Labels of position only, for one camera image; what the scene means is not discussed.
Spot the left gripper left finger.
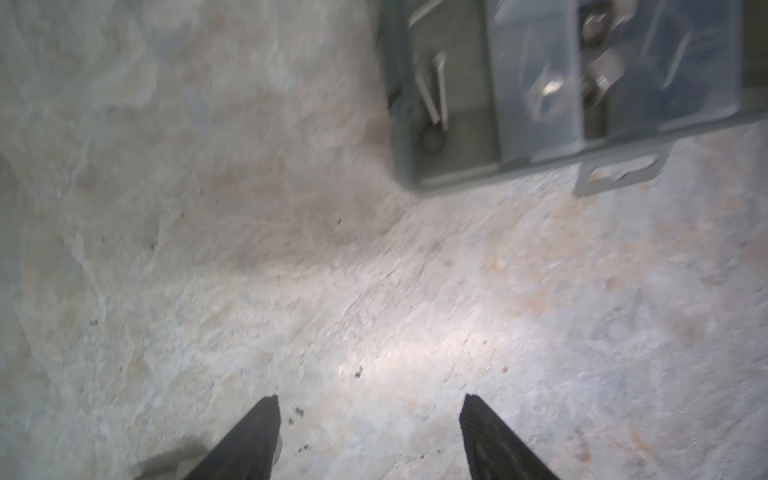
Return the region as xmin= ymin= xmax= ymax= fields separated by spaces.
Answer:
xmin=185 ymin=395 xmax=281 ymax=480

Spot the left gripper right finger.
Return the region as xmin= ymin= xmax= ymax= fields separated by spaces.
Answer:
xmin=459 ymin=394 xmax=559 ymax=480

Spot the small steel screw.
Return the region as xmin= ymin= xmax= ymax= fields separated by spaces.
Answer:
xmin=433 ymin=51 xmax=449 ymax=132
xmin=413 ymin=55 xmax=441 ymax=125

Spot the grey compartment organizer box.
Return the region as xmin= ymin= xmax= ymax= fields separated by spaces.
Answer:
xmin=369 ymin=1 xmax=767 ymax=196

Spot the small steel nut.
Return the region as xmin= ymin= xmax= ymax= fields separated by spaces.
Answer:
xmin=526 ymin=67 xmax=565 ymax=122

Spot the large steel bolt near left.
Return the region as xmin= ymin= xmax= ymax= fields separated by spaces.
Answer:
xmin=133 ymin=443 xmax=209 ymax=480

